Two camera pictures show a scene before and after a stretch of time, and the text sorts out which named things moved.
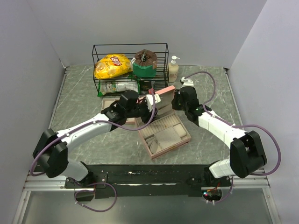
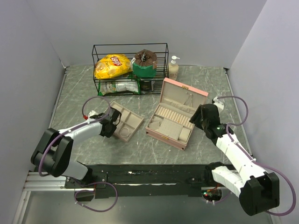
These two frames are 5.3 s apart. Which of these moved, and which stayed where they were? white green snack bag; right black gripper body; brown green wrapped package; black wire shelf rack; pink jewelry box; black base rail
Moved: right black gripper body; pink jewelry box
Stayed: black base rail; white green snack bag; brown green wrapped package; black wire shelf rack
